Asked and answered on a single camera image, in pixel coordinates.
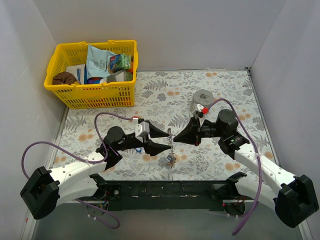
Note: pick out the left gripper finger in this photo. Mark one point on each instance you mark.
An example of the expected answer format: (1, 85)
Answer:
(153, 148)
(154, 132)

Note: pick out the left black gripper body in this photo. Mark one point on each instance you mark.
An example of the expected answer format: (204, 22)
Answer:
(145, 139)

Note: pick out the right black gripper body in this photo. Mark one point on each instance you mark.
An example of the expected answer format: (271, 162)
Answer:
(197, 132)

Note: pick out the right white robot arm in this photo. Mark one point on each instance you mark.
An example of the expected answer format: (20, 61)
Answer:
(292, 197)

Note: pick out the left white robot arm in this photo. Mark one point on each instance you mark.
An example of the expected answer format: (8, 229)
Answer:
(46, 189)

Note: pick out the grey paper roll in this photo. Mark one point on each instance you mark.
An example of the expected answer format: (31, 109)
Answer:
(203, 97)

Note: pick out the floral table mat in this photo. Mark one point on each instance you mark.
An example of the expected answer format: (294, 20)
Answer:
(164, 98)

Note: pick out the yellow plastic basket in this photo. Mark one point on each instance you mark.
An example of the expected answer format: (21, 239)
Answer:
(85, 96)

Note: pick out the green blue carton box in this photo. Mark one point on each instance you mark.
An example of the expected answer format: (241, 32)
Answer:
(120, 62)

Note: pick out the white paper box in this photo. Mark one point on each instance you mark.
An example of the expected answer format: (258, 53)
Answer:
(79, 72)

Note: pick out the light blue chips bag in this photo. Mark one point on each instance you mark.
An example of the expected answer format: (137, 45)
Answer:
(97, 62)

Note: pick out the brown round object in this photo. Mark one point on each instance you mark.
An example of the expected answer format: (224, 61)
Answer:
(64, 78)

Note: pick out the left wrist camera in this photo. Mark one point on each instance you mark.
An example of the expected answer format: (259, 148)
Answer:
(142, 128)

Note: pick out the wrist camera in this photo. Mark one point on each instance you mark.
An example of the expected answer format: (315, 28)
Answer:
(200, 110)
(142, 128)

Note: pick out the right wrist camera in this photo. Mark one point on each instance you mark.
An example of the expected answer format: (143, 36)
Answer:
(200, 110)

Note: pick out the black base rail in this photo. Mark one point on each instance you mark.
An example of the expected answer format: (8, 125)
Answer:
(212, 195)

